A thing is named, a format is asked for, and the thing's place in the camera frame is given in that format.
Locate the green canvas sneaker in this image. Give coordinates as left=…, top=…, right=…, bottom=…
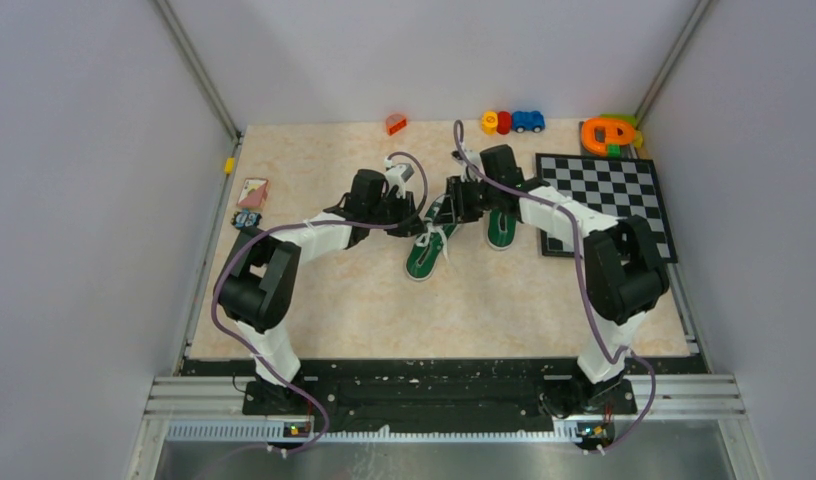
left=485, top=210, right=518, bottom=251
left=405, top=194, right=460, bottom=282

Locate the orange green ring toy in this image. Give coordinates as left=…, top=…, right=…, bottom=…
left=579, top=114, right=644, bottom=157

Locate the aluminium frame rail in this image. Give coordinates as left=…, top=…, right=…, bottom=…
left=127, top=374, right=770, bottom=479

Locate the blue toy car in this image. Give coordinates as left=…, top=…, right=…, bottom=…
left=511, top=111, right=546, bottom=133

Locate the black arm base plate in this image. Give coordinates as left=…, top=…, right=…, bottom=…
left=179, top=357, right=711, bottom=439

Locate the pink tangram puzzle box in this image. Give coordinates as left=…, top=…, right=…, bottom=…
left=237, top=177, right=270, bottom=211

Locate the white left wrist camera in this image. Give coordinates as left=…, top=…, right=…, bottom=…
left=384, top=163, right=415, bottom=190

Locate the yellow toy block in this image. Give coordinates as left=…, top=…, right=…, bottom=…
left=480, top=111, right=499, bottom=135

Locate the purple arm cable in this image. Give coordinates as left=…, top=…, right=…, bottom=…
left=452, top=120, right=656, bottom=455
left=210, top=152, right=429, bottom=458

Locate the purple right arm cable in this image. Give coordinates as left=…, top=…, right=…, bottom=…
left=452, top=120, right=656, bottom=455

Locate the orange toy brick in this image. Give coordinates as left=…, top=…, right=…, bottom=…
left=385, top=113, right=408, bottom=136

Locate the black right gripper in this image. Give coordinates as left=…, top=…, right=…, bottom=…
left=434, top=175, right=501, bottom=226

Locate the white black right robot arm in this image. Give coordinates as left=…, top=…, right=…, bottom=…
left=434, top=142, right=669, bottom=412

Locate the yellow clip on frame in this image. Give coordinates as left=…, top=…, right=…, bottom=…
left=223, top=157, right=235, bottom=175

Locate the black white chessboard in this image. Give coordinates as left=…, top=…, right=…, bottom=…
left=535, top=153, right=678, bottom=263

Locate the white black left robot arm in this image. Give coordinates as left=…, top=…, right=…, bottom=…
left=212, top=163, right=425, bottom=414

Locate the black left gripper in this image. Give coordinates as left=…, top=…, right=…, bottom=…
left=367, top=189, right=427, bottom=237

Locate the red toy block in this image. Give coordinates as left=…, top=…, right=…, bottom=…
left=497, top=111, right=512, bottom=135

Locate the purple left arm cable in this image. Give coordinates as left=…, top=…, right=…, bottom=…
left=210, top=152, right=429, bottom=458

